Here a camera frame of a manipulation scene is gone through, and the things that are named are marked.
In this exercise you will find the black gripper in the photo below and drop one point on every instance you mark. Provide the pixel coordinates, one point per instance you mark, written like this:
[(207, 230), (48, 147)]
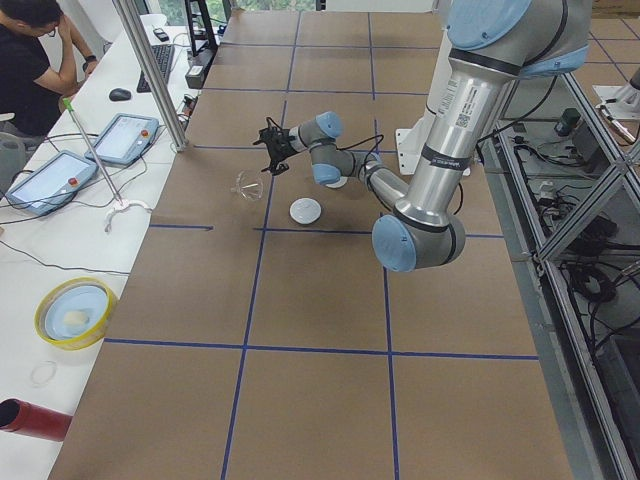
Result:
[(281, 146)]

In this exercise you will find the clear glass funnel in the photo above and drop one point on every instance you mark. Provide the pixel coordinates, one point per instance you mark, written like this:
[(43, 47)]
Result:
[(249, 185)]

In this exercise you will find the white round cup lid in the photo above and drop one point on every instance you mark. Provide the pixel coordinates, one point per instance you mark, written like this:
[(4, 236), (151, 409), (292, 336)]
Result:
[(305, 211)]

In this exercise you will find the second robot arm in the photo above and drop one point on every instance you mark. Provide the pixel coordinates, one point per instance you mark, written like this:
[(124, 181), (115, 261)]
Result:
[(620, 102)]

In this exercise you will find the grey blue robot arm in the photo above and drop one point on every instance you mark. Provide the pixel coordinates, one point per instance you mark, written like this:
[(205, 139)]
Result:
[(492, 44)]

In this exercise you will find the far blue teach pendant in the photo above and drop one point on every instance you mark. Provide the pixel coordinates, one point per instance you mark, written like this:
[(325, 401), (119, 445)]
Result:
[(125, 139)]

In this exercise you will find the blue teach pendant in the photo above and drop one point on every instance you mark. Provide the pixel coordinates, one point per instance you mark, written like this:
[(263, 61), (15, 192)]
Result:
[(53, 184), (125, 139)]

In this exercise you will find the black keyboard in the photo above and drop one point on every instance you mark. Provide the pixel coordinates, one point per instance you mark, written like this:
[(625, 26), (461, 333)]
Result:
[(163, 55)]

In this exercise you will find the black computer mouse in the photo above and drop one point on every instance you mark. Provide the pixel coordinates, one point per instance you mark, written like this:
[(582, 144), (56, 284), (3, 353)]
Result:
[(119, 95)]

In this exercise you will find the near blue teach pendant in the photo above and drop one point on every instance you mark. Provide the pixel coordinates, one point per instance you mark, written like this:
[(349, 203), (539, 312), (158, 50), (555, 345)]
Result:
[(53, 184)]

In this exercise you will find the seated person in black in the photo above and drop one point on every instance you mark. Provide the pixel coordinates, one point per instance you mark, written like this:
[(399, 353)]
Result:
[(31, 89)]

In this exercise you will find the red cylinder bottle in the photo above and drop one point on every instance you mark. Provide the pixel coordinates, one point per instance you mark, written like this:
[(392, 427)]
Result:
[(24, 418)]

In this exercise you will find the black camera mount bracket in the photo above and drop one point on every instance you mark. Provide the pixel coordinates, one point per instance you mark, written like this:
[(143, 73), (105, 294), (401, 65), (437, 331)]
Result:
[(268, 136)]

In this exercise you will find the aluminium frame post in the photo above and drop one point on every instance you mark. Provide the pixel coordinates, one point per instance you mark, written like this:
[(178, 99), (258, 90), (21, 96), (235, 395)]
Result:
[(136, 33)]

